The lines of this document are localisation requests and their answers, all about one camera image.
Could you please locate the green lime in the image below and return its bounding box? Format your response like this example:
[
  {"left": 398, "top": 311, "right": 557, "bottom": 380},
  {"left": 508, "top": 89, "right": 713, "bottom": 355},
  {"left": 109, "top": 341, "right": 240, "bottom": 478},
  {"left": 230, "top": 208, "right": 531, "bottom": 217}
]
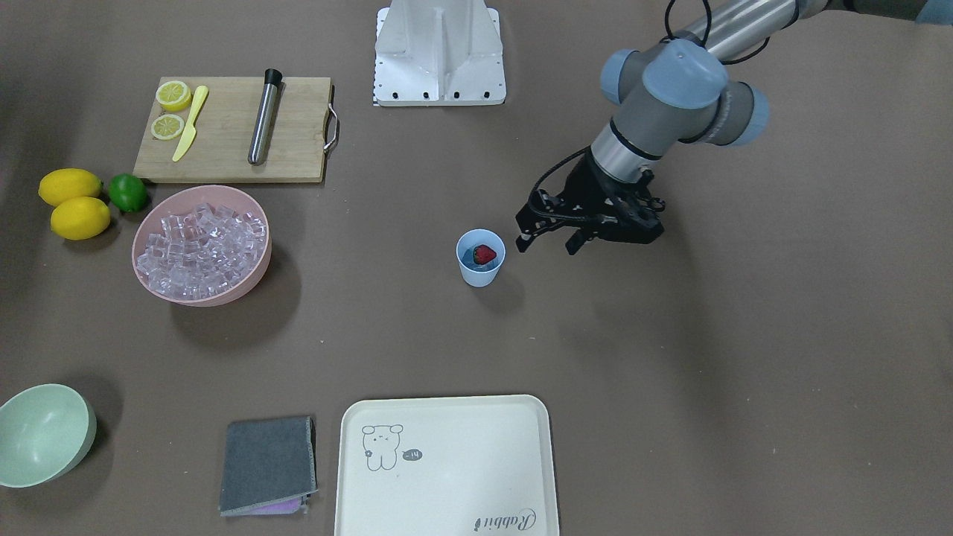
[{"left": 106, "top": 173, "right": 149, "bottom": 213}]

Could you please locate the red strawberry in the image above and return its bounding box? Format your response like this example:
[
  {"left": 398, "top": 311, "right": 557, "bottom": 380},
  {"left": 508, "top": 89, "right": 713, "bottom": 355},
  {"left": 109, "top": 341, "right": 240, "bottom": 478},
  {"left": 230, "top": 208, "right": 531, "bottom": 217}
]
[{"left": 471, "top": 244, "right": 497, "bottom": 266}]

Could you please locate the grey folded cloth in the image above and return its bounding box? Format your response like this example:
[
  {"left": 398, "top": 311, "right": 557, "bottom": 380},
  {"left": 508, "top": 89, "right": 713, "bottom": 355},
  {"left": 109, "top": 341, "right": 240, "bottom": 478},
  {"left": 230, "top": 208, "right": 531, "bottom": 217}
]
[{"left": 218, "top": 416, "right": 319, "bottom": 517}]

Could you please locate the green bowl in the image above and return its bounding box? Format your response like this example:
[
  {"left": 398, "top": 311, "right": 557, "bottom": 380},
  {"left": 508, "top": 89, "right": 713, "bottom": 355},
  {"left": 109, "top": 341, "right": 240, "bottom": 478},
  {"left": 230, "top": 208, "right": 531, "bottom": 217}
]
[{"left": 1, "top": 383, "right": 98, "bottom": 488}]

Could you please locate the cream rabbit tray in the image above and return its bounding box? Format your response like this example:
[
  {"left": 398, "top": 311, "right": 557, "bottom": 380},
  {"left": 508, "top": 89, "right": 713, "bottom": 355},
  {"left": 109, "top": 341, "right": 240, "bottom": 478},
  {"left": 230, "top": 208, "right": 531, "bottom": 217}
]
[{"left": 334, "top": 394, "right": 561, "bottom": 535}]

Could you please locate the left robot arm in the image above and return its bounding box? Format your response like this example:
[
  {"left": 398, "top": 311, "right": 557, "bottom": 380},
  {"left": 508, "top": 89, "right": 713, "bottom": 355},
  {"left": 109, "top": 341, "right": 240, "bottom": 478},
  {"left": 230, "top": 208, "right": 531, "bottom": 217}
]
[{"left": 515, "top": 1, "right": 951, "bottom": 254}]

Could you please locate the pink bowl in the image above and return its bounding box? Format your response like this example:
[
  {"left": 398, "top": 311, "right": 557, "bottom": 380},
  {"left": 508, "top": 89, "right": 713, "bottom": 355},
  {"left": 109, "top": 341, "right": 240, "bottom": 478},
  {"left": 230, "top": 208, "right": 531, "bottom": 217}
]
[{"left": 132, "top": 185, "right": 272, "bottom": 307}]

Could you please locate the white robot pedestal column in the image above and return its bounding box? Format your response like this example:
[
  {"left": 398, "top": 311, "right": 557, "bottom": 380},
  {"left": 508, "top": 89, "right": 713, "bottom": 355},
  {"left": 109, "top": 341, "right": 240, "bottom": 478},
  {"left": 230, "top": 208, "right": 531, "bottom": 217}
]
[{"left": 374, "top": 0, "right": 501, "bottom": 86}]

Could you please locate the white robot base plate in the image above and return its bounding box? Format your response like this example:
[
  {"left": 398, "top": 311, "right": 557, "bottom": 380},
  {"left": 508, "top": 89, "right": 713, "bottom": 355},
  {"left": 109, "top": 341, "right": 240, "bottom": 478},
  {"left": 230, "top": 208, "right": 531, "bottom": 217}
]
[{"left": 372, "top": 7, "right": 509, "bottom": 108}]

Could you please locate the yellow plastic knife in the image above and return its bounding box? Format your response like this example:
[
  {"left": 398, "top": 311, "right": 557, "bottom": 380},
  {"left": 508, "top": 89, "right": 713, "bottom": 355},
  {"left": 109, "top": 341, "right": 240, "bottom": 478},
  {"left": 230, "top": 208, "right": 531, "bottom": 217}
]
[{"left": 171, "top": 85, "right": 210, "bottom": 162}]

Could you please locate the blue plastic cup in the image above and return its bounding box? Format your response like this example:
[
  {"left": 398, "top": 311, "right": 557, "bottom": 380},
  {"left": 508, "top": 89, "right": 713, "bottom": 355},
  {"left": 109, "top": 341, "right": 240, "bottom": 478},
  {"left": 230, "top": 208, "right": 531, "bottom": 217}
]
[{"left": 455, "top": 229, "right": 506, "bottom": 288}]

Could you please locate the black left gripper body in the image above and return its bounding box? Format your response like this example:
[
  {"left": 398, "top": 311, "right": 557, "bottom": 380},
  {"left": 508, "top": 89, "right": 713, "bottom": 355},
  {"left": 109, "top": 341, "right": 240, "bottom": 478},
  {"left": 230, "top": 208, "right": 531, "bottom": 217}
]
[{"left": 527, "top": 148, "right": 665, "bottom": 244}]

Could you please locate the lemon half slice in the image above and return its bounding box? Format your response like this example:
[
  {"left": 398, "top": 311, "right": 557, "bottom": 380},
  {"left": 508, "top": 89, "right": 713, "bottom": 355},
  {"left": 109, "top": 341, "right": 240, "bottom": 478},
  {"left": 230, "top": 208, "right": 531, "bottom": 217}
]
[
  {"left": 150, "top": 113, "right": 186, "bottom": 141},
  {"left": 154, "top": 80, "right": 193, "bottom": 112}
]

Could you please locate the whole yellow lemon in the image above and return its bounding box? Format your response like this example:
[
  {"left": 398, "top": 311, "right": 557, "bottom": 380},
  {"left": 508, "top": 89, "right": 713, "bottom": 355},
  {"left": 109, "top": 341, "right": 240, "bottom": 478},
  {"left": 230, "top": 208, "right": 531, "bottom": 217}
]
[
  {"left": 50, "top": 197, "right": 110, "bottom": 240},
  {"left": 37, "top": 167, "right": 103, "bottom": 207}
]

